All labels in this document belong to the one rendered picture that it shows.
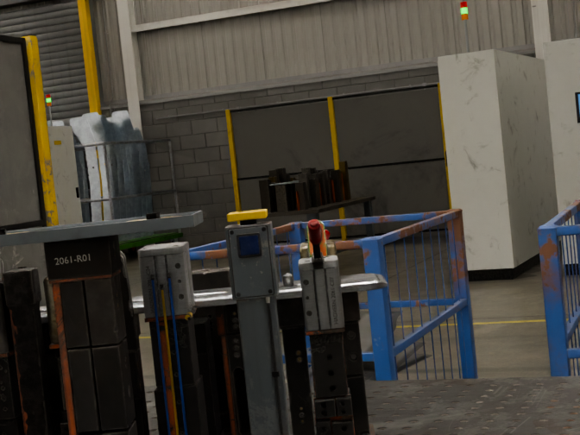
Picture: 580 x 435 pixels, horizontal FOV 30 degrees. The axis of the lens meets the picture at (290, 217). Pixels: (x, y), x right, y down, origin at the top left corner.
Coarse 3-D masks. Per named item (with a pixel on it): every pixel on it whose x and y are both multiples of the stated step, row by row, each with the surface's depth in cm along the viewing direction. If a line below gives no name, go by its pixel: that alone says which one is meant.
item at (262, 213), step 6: (252, 210) 169; (258, 210) 167; (264, 210) 165; (228, 216) 164; (234, 216) 164; (240, 216) 164; (246, 216) 164; (252, 216) 164; (258, 216) 164; (264, 216) 164; (240, 222) 167; (246, 222) 166; (252, 222) 166
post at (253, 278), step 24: (264, 240) 164; (240, 264) 164; (264, 264) 164; (240, 288) 164; (264, 288) 164; (240, 312) 165; (264, 312) 165; (240, 336) 165; (264, 336) 165; (264, 360) 165; (264, 384) 166; (264, 408) 166; (264, 432) 166; (288, 432) 166
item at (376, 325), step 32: (288, 224) 486; (352, 224) 483; (416, 224) 402; (448, 224) 464; (192, 256) 384; (224, 256) 379; (384, 256) 368; (448, 256) 446; (384, 288) 359; (384, 320) 358; (384, 352) 359
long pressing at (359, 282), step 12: (348, 276) 206; (360, 276) 204; (372, 276) 202; (216, 288) 209; (228, 288) 207; (288, 288) 197; (300, 288) 192; (348, 288) 192; (360, 288) 192; (372, 288) 192; (132, 300) 204; (204, 300) 192; (216, 300) 192; (228, 300) 192
